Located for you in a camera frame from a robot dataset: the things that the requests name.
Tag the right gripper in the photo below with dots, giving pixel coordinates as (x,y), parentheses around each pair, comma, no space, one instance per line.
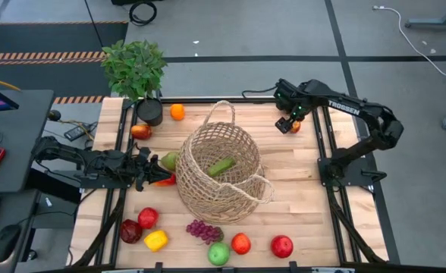
(298,110)

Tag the green apple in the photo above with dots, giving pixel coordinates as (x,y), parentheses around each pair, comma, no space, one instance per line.
(218,254)

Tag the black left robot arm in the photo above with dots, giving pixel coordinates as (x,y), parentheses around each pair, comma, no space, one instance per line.
(94,161)

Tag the black side desk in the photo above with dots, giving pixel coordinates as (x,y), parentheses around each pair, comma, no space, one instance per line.
(22,125)

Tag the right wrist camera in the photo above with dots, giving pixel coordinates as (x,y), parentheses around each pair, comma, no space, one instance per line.
(283,125)

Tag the red bell pepper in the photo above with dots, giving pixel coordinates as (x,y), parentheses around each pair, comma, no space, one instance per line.
(148,218)

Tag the small orange red fruit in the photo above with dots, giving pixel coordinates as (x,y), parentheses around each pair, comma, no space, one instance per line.
(296,127)

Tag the large red apple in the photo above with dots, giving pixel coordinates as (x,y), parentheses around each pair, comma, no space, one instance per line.
(282,246)

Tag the grey desk leg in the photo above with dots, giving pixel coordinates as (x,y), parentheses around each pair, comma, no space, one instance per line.
(435,25)

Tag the red orange peach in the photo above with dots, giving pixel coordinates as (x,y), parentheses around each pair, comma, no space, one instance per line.
(241,243)

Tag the red chili pepper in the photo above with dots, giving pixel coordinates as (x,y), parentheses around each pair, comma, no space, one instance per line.
(168,182)

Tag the orange tangerine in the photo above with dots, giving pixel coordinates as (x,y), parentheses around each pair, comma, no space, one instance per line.
(177,112)

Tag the black power adapter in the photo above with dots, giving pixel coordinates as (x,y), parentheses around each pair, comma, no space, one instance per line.
(77,132)

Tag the purple grape bunch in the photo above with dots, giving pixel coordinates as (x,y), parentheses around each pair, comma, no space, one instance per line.
(204,230)

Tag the black mat hazard striped edge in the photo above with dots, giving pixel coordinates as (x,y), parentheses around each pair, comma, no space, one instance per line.
(37,38)

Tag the green cucumber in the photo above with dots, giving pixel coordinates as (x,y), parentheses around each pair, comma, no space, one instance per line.
(221,167)

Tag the black computer mouse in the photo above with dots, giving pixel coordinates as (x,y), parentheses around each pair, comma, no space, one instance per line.
(5,242)

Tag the black aluminium rig frame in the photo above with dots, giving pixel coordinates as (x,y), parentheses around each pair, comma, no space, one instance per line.
(192,100)

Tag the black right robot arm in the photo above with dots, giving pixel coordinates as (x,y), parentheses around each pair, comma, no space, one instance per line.
(359,110)

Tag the green plant in black pot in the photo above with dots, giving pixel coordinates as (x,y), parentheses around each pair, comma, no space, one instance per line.
(134,72)

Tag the yellow bell pepper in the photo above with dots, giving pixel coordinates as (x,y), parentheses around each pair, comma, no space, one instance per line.
(156,241)

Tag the red yellow apple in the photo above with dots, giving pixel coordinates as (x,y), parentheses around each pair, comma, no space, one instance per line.
(141,132)

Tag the green pear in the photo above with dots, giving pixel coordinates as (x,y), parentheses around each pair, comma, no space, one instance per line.
(170,161)

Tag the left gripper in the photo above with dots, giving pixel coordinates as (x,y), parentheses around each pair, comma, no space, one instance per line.
(141,168)

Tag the black round knob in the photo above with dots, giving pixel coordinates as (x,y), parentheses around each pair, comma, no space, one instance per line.
(54,115)

